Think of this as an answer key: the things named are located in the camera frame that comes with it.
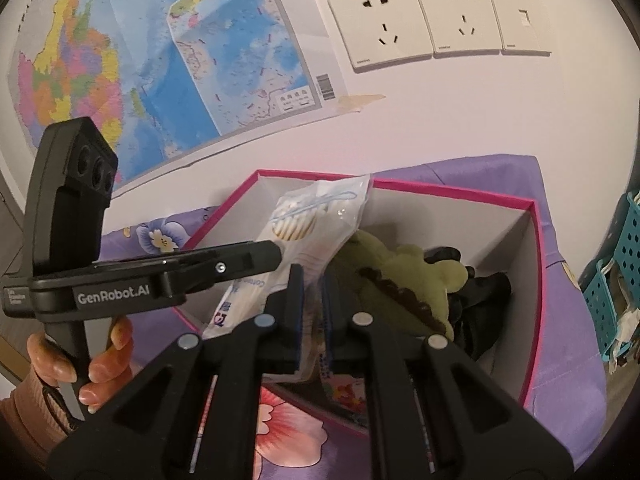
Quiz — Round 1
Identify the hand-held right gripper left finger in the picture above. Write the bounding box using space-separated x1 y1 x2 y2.
47 263 307 480

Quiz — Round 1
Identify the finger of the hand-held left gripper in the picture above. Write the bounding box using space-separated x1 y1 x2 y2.
94 241 262 266
165 240 284 307

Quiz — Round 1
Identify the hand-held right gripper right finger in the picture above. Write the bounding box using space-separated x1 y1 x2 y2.
320 272 576 480

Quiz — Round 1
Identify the clear cotton swab bag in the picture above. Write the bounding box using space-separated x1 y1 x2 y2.
202 174 373 386

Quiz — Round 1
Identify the green plush toy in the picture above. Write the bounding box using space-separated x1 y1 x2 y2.
325 230 471 346

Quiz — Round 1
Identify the black cloth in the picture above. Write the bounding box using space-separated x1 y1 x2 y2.
425 245 513 361

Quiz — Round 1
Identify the pink cardboard box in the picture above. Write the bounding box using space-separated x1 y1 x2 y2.
170 169 545 436

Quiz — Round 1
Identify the person's left forearm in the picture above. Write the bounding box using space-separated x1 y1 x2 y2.
0 362 81 466

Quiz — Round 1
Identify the person's left hand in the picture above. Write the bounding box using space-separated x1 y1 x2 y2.
26 316 136 415

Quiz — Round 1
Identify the beige tape piece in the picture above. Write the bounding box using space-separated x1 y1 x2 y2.
337 94 387 113

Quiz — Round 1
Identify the purple floral blanket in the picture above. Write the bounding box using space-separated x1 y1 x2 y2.
100 155 608 480

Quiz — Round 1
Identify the blue perforated plastic basket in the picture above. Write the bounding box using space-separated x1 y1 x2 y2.
581 259 640 363
610 192 640 266

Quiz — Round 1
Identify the colourful wall map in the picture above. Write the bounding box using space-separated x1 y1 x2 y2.
12 0 351 196

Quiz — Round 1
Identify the white wall socket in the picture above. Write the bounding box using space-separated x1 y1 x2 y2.
411 0 502 58
326 0 433 72

